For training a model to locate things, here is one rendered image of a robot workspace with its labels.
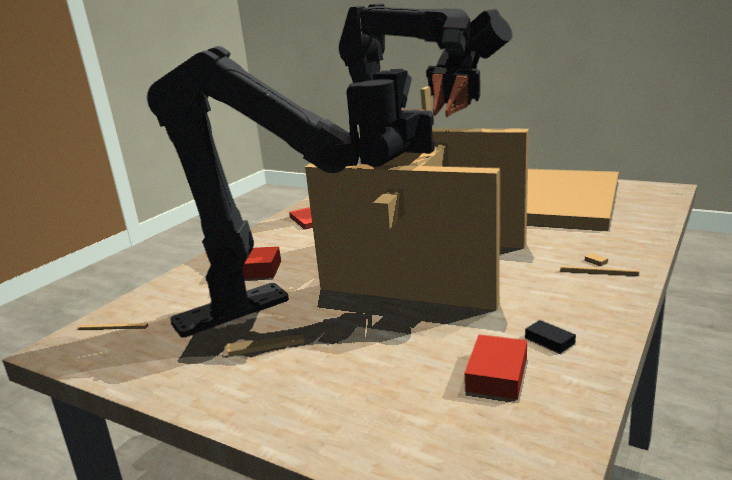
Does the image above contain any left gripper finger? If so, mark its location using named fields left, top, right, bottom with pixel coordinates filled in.
left=432, top=74, right=445, bottom=116
left=445, top=75, right=468, bottom=117

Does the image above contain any tan flat board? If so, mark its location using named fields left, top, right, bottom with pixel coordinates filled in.
left=527, top=169, right=619, bottom=230

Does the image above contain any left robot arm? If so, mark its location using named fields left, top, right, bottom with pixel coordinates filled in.
left=339, top=3, right=512, bottom=83

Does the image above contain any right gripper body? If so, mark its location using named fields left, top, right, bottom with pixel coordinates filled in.
left=389, top=110, right=435, bottom=156

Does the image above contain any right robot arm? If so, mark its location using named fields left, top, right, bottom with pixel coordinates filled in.
left=147, top=46, right=421, bottom=337

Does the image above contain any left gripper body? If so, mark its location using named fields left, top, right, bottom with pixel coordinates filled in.
left=426, top=66, right=480, bottom=105

